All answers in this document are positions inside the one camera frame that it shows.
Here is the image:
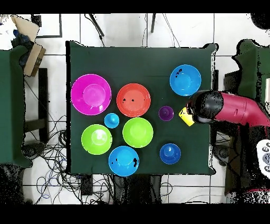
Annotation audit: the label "black tripod leg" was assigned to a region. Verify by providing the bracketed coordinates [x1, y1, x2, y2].
[84, 13, 105, 47]
[150, 13, 157, 33]

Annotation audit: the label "green cloth side table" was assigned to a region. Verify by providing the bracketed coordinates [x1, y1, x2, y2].
[224, 39, 270, 191]
[0, 45, 32, 169]

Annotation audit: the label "purple cup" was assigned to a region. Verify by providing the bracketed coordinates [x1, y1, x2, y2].
[158, 105, 175, 122]

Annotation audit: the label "brown cardboard box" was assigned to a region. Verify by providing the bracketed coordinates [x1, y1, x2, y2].
[23, 42, 46, 77]

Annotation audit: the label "black metal stand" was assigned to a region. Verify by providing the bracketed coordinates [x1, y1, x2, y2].
[24, 68, 50, 144]
[210, 69, 241, 94]

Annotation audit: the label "black pedestal leg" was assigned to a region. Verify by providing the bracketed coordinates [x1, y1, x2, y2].
[212, 145, 229, 167]
[22, 143, 46, 159]

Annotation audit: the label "yellow cup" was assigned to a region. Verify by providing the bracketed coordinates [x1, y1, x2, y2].
[178, 107, 195, 127]

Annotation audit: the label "brown cardboard sheet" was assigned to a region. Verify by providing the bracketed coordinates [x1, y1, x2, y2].
[10, 14, 40, 42]

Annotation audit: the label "small dark blue bowl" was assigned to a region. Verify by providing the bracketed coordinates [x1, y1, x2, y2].
[159, 143, 181, 165]

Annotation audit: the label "dark green table cloth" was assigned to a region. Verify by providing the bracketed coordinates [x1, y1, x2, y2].
[66, 40, 218, 176]

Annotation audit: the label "tangled floor cables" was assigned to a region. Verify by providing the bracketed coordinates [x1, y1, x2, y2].
[23, 115, 114, 204]

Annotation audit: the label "light blue cup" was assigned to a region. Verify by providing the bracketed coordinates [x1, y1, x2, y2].
[103, 113, 120, 129]

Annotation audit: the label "orange bowl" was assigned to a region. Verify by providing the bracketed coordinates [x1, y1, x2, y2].
[116, 82, 152, 118]

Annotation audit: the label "green bowl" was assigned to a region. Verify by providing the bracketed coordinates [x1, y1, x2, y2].
[81, 124, 113, 155]
[122, 117, 154, 148]

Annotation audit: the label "light blue bowl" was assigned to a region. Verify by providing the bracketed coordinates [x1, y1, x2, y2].
[108, 145, 140, 178]
[169, 64, 203, 97]

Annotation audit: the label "pink bowl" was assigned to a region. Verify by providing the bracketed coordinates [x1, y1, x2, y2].
[70, 73, 112, 116]

